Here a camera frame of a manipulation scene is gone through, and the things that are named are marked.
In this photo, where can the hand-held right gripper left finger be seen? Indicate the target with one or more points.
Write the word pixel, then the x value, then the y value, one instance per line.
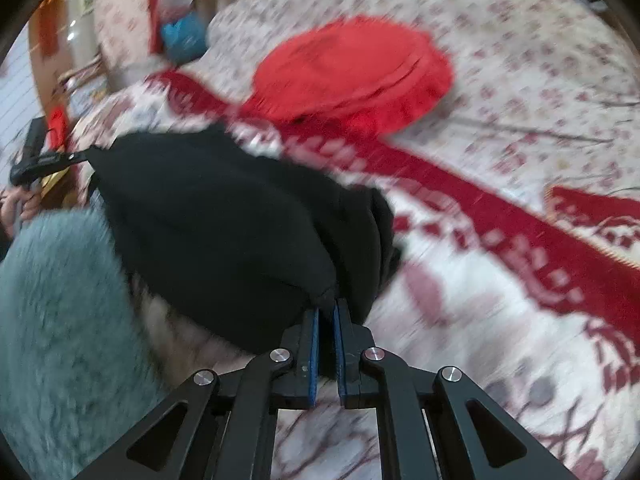
pixel 312 355

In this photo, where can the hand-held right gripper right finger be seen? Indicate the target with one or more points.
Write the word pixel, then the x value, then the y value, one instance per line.
pixel 342 355

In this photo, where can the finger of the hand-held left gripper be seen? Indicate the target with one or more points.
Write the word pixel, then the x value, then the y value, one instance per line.
pixel 65 158

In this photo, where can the black pants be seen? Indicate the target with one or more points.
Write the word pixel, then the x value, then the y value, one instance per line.
pixel 225 220

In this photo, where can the person's left hand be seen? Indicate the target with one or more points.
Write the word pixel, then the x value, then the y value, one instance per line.
pixel 27 207

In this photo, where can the brown wooden furniture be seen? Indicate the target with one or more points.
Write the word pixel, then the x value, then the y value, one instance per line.
pixel 42 85

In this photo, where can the red and white plush blanket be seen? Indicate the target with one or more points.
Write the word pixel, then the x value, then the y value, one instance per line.
pixel 475 285

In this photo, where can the blue bag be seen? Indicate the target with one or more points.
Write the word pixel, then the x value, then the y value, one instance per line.
pixel 182 37

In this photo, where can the teal fluffy cloth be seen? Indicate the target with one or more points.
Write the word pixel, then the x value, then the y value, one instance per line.
pixel 60 335

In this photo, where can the red hanging cloth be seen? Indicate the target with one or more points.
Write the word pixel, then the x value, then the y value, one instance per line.
pixel 159 5

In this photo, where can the red round ruffled pillow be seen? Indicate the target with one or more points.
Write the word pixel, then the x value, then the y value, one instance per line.
pixel 345 75

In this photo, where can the floral quilt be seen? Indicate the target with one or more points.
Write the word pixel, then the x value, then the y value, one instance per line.
pixel 525 60

